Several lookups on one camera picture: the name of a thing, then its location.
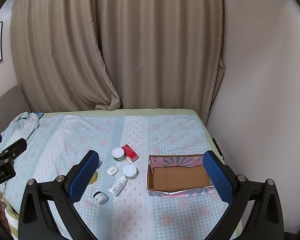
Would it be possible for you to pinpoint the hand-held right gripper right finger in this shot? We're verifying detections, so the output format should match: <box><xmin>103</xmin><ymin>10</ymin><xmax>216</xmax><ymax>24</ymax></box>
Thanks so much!
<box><xmin>202</xmin><ymin>150</ymin><xmax>285</xmax><ymax>240</ymax></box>

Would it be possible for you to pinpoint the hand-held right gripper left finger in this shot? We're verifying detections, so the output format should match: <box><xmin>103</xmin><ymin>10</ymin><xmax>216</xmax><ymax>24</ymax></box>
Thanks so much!
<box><xmin>18</xmin><ymin>150</ymin><xmax>100</xmax><ymax>240</ymax></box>

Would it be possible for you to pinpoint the yellow round item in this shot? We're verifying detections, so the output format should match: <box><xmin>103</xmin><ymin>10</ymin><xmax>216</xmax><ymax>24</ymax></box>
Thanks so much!
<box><xmin>88</xmin><ymin>171</ymin><xmax>99</xmax><ymax>185</ymax></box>

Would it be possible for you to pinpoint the small white jar black lid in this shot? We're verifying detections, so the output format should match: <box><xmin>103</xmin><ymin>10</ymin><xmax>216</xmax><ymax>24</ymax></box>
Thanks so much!
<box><xmin>93</xmin><ymin>191</ymin><xmax>108</xmax><ymax>205</ymax></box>

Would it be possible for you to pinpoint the white pill bottle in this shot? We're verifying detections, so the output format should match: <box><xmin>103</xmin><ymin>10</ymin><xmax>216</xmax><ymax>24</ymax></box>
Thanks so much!
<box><xmin>107</xmin><ymin>176</ymin><xmax>128</xmax><ymax>197</ymax></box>

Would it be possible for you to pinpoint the pink patterned cardboard box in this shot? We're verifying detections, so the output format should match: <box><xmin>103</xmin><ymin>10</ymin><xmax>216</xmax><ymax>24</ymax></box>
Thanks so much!
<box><xmin>147</xmin><ymin>154</ymin><xmax>215</xmax><ymax>199</ymax></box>

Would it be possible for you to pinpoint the white jar green label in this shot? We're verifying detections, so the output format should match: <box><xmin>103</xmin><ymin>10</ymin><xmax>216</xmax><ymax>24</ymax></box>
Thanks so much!
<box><xmin>112</xmin><ymin>148</ymin><xmax>126</xmax><ymax>163</ymax></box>

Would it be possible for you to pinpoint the white round jar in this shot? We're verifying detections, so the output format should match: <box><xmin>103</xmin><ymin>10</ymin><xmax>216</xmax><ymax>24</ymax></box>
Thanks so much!
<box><xmin>123</xmin><ymin>164</ymin><xmax>138</xmax><ymax>180</ymax></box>

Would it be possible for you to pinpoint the red carton box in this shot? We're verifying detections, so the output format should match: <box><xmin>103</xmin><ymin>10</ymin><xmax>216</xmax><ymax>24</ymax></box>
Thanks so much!
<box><xmin>121</xmin><ymin>144</ymin><xmax>139</xmax><ymax>163</ymax></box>

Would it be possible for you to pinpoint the crumpled light blue cloth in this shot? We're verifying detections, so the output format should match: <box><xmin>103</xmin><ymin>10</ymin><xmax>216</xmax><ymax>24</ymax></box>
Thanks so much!
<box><xmin>0</xmin><ymin>112</ymin><xmax>44</xmax><ymax>144</ymax></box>

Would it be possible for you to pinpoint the grey upholstered headboard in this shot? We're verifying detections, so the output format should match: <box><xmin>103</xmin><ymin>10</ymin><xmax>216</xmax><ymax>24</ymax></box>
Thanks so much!
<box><xmin>0</xmin><ymin>84</ymin><xmax>32</xmax><ymax>143</ymax></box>

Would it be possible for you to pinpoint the striped green white cloth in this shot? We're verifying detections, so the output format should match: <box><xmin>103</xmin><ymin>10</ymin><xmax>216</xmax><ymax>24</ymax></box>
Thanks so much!
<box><xmin>4</xmin><ymin>204</ymin><xmax>20</xmax><ymax>240</ymax></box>

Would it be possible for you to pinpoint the light blue checked blanket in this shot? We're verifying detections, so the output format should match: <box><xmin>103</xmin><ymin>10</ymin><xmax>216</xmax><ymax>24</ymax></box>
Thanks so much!
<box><xmin>0</xmin><ymin>114</ymin><xmax>232</xmax><ymax>240</ymax></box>

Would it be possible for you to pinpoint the pale green bed sheet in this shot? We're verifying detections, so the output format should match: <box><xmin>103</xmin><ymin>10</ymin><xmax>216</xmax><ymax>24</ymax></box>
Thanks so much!
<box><xmin>5</xmin><ymin>108</ymin><xmax>226</xmax><ymax>240</ymax></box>

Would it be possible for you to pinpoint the beige curtain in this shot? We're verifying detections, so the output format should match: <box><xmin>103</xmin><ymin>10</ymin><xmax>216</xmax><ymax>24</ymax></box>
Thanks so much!
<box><xmin>11</xmin><ymin>0</ymin><xmax>122</xmax><ymax>113</ymax></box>
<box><xmin>96</xmin><ymin>0</ymin><xmax>226</xmax><ymax>135</ymax></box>

